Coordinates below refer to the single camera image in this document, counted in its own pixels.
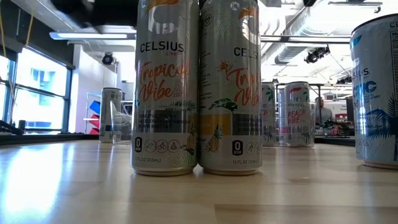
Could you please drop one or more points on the Celsius Tropical Vibe can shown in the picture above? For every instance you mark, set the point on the Celsius Tropical Vibe can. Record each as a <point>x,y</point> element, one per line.
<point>163,93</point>
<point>230,93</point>

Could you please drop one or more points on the Celsius Arctic Vibe can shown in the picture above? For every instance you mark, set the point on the Celsius Arctic Vibe can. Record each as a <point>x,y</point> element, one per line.
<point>376,93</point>
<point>107,115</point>

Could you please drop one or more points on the Celsius Peach Vibe can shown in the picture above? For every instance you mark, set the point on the Celsius Peach Vibe can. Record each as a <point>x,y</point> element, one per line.
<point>281,109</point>
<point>269,118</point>
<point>298,118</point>

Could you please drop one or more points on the long ceiling light fixture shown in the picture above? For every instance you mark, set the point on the long ceiling light fixture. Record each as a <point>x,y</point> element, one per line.
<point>93,35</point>

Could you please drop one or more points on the black round ceiling speaker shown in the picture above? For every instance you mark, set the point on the black round ceiling speaker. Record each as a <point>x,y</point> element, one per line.
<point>107,58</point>

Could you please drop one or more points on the blue shelf bin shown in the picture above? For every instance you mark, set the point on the blue shelf bin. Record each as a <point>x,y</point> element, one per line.
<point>95,107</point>

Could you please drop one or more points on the white shelf rack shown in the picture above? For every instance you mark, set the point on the white shelf rack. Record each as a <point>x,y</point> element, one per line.
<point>87,119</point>

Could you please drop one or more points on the red shelf bin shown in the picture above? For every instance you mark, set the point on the red shelf bin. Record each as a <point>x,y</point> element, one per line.
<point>95,120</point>
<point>94,131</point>

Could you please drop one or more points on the large dark-framed window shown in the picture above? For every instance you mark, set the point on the large dark-framed window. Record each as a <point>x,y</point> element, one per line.
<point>40,102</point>

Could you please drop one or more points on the clear plastic bin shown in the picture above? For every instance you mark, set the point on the clear plastic bin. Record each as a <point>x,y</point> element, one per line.
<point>313,130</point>
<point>122,124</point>

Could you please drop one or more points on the dark ceiling box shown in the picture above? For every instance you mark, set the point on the dark ceiling box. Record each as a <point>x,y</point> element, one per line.
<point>270,3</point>

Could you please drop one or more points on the black ceiling spotlight cluster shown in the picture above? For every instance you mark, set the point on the black ceiling spotlight cluster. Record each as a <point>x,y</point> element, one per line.
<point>317,55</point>
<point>343,80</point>

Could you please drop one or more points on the person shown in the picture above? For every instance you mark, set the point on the person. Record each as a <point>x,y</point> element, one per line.
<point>323,113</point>

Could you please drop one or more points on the black monitor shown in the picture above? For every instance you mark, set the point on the black monitor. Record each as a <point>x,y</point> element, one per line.
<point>350,110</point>

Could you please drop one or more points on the black aluminium table frame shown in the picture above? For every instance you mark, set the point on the black aluminium table frame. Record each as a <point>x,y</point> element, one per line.
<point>40,139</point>

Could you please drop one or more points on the black frame strut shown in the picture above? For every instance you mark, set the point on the black frame strut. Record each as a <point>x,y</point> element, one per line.
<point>9,128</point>

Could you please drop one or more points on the silver ceiling air duct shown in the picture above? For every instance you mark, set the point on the silver ceiling air duct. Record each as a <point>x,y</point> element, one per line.
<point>292,53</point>

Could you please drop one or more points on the black ceiling track rail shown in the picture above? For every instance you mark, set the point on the black ceiling track rail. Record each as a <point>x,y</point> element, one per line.
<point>354,3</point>

